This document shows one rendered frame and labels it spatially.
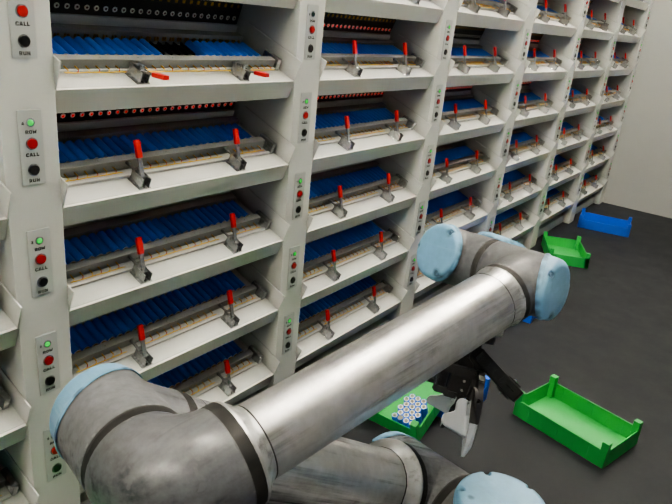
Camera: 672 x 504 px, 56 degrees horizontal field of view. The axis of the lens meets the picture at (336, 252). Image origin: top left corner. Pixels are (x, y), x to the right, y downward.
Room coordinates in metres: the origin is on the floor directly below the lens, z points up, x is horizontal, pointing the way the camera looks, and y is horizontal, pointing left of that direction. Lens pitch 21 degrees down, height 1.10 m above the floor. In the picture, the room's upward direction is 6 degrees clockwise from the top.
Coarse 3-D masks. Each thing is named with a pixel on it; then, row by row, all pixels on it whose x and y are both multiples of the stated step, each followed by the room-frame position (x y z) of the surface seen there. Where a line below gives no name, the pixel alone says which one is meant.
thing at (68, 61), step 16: (64, 64) 1.10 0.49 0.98; (80, 64) 1.12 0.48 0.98; (96, 64) 1.15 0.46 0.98; (112, 64) 1.18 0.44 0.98; (128, 64) 1.21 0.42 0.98; (144, 64) 1.24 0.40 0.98; (160, 64) 1.27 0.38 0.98; (176, 64) 1.30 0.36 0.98; (192, 64) 1.33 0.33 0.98; (208, 64) 1.37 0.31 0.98; (224, 64) 1.41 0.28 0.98; (256, 64) 1.49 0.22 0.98; (272, 64) 1.54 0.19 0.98
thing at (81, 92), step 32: (256, 32) 1.60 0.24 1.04; (288, 64) 1.54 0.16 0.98; (64, 96) 1.05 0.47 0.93; (96, 96) 1.10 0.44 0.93; (128, 96) 1.16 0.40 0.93; (160, 96) 1.22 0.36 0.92; (192, 96) 1.29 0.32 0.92; (224, 96) 1.36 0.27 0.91; (256, 96) 1.45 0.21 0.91; (288, 96) 1.54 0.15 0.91
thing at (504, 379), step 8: (480, 352) 0.96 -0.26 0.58; (480, 360) 0.95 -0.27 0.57; (488, 360) 0.96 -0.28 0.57; (488, 368) 0.95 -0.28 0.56; (496, 368) 0.95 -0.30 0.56; (488, 376) 0.99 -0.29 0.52; (496, 376) 0.95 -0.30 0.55; (504, 376) 0.95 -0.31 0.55; (496, 384) 0.96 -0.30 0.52; (504, 384) 0.95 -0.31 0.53; (512, 384) 0.95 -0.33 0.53; (504, 392) 0.94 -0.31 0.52; (512, 392) 0.94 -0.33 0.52; (520, 392) 0.95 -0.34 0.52; (512, 400) 0.94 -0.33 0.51
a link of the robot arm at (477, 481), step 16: (464, 480) 0.82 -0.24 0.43; (480, 480) 0.82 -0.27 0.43; (496, 480) 0.83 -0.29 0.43; (512, 480) 0.83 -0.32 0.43; (448, 496) 0.81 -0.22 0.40; (464, 496) 0.78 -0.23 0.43; (480, 496) 0.78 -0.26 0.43; (496, 496) 0.79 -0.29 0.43; (512, 496) 0.79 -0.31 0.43; (528, 496) 0.80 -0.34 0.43
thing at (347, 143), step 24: (336, 96) 1.95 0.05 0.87; (360, 96) 2.07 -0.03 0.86; (336, 120) 1.88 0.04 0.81; (360, 120) 1.96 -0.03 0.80; (384, 120) 2.03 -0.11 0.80; (408, 120) 2.13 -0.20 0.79; (336, 144) 1.76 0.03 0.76; (360, 144) 1.83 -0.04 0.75; (384, 144) 1.91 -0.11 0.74; (408, 144) 2.03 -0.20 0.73; (312, 168) 1.63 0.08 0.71
